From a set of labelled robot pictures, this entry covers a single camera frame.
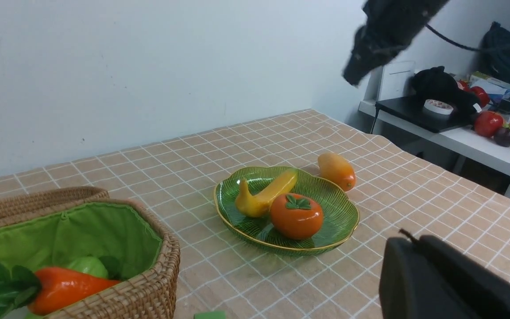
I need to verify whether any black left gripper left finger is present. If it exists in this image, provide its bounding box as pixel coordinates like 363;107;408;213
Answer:
379;237;480;319

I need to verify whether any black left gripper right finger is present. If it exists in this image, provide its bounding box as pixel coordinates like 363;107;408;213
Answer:
399;229;510;319

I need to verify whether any orange persimmon green calyx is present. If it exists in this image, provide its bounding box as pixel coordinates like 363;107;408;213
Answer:
269;193;324;240

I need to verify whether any orange yellow mango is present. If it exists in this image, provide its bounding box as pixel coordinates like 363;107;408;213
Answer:
317;153;357;192

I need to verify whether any yellow banana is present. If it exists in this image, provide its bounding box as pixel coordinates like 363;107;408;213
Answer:
235;169;299;218

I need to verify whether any light green chayote gourd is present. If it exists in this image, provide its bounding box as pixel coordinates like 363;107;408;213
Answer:
65;256;109;279

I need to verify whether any orange carrot green top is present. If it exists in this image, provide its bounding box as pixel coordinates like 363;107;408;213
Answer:
0;262;120;319

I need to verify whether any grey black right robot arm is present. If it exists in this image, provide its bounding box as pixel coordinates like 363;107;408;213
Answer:
342;0;447;86

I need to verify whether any green glass leaf plate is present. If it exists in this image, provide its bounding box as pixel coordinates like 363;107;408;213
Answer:
213;166;360;256

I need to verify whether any white side table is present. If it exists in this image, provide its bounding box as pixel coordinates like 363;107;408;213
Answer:
377;112;510;198

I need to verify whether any dark purple toy fruit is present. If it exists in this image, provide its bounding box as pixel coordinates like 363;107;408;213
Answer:
493;127;510;148

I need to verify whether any red toy tomato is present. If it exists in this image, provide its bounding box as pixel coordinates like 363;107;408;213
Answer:
473;111;504;138

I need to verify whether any white tape roll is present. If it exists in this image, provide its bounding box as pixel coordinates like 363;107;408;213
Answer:
423;99;455;117

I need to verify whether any checkered beige tablecloth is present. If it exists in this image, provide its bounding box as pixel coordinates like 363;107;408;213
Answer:
0;110;510;319

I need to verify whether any red toy apple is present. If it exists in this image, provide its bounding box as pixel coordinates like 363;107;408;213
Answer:
470;86;491;108

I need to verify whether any black cloth bundle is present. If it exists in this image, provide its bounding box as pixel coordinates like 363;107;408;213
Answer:
410;66;482;117

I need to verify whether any green foam cube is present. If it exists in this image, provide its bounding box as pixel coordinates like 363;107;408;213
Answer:
193;311;226;319

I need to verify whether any dark blue bag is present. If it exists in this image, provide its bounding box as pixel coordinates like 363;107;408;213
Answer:
482;22;510;84

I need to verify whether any woven rattan basket green lining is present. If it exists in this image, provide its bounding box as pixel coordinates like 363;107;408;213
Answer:
0;200;180;319

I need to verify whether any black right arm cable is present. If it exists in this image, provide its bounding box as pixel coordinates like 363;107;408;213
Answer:
424;22;510;54

